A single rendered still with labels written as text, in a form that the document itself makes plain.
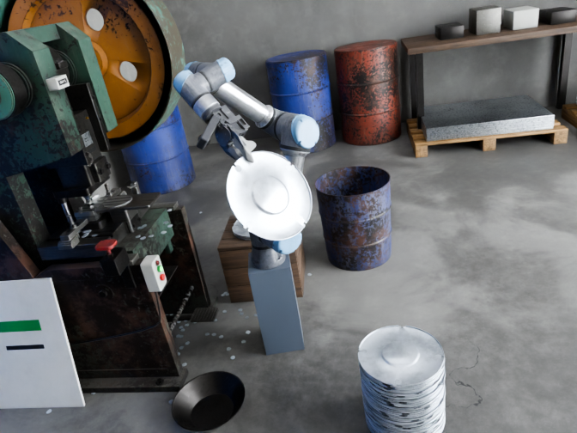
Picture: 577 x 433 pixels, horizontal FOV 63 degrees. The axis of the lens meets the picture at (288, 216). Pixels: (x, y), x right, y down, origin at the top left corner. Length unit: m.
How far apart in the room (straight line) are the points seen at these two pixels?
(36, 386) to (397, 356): 1.57
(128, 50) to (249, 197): 1.13
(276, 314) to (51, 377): 1.01
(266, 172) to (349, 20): 3.69
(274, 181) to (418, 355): 0.78
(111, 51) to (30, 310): 1.17
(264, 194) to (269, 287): 0.69
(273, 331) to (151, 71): 1.27
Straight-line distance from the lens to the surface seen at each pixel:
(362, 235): 2.59
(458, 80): 5.24
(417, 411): 1.74
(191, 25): 5.30
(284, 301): 2.08
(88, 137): 2.11
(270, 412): 2.03
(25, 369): 2.44
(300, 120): 1.74
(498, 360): 2.20
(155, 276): 1.92
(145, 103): 2.31
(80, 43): 2.12
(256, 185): 1.43
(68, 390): 2.38
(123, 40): 2.33
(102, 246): 1.84
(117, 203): 2.13
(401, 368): 1.70
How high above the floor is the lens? 1.51
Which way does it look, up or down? 26 degrees down
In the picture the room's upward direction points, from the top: 10 degrees counter-clockwise
